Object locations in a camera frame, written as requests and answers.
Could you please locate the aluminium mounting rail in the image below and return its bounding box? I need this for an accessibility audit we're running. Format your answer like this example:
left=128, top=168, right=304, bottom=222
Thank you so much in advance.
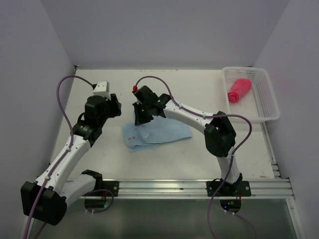
left=104, top=179, right=295, bottom=200

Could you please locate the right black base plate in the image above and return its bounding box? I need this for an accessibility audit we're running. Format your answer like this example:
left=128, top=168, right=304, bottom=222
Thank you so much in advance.
left=206, top=180, right=252, bottom=197

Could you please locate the light blue towel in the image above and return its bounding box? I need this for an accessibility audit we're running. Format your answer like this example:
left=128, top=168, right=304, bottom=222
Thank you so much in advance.
left=122, top=117, right=192, bottom=152

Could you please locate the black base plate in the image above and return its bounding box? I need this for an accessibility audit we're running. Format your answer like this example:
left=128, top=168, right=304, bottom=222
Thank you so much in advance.
left=206, top=180, right=252, bottom=197
left=98, top=180, right=120, bottom=197

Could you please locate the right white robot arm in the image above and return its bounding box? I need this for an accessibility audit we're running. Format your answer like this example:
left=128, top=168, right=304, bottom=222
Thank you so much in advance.
left=133, top=86, right=242, bottom=196

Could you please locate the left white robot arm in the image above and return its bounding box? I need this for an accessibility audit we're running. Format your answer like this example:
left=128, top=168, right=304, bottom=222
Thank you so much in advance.
left=20, top=94, right=121, bottom=226

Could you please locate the red towel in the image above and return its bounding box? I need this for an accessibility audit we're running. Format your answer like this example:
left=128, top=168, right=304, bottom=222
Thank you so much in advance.
left=227, top=78, right=252, bottom=103

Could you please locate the white plastic basket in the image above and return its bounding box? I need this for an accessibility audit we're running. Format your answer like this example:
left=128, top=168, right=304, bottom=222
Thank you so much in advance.
left=222, top=67, right=280, bottom=123

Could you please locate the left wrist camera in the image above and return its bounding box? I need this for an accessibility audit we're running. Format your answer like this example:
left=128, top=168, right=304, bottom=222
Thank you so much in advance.
left=93, top=81, right=111, bottom=99

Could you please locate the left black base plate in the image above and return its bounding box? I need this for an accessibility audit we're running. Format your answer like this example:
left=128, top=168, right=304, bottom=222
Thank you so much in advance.
left=98, top=180, right=120, bottom=197

